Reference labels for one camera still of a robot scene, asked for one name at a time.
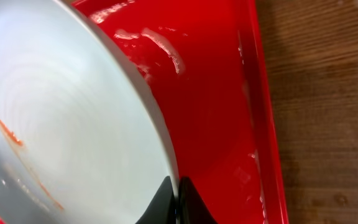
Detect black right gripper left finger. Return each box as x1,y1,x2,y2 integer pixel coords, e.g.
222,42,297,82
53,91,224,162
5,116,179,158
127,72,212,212
136,176,177,224

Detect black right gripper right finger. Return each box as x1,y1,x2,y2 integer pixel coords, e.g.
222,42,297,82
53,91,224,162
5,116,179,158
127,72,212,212
179,177,217,224

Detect light blue plate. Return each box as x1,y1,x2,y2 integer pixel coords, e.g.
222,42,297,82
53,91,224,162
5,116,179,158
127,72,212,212
0,0,178,223

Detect red plastic tray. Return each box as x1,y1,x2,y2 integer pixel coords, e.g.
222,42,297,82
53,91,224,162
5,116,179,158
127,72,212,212
0,0,288,223

